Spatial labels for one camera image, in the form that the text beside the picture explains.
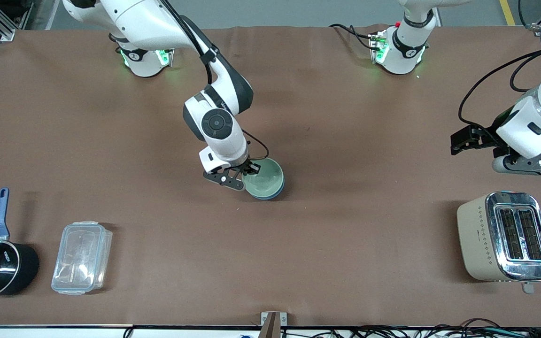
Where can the blue bowl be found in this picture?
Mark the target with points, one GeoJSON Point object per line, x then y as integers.
{"type": "Point", "coordinates": [273, 196]}

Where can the metal table edge bracket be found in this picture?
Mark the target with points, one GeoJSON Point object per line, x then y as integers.
{"type": "Point", "coordinates": [274, 321]}

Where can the base metal connector plate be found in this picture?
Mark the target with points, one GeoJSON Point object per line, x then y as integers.
{"type": "Point", "coordinates": [377, 47]}
{"type": "Point", "coordinates": [166, 56]}

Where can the brown table cover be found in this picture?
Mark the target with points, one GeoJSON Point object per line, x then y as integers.
{"type": "Point", "coordinates": [345, 244]}

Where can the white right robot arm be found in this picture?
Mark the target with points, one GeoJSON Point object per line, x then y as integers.
{"type": "Point", "coordinates": [216, 124]}

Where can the cream and chrome toaster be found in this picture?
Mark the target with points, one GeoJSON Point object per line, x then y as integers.
{"type": "Point", "coordinates": [505, 237]}

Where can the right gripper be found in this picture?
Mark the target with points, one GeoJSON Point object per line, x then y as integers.
{"type": "Point", "coordinates": [250, 165]}

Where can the light green ribbed bowl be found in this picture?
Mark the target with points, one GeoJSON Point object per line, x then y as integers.
{"type": "Point", "coordinates": [265, 177]}

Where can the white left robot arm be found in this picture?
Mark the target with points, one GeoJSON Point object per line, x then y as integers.
{"type": "Point", "coordinates": [402, 51]}

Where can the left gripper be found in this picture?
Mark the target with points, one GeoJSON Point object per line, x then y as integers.
{"type": "Point", "coordinates": [485, 134]}

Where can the right base metal connector plate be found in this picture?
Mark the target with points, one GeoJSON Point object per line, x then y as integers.
{"type": "Point", "coordinates": [166, 56]}

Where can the clear plastic food container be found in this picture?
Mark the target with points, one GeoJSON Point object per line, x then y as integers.
{"type": "Point", "coordinates": [81, 257]}

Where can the left base metal connector plate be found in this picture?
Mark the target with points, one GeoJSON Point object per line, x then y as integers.
{"type": "Point", "coordinates": [377, 47]}

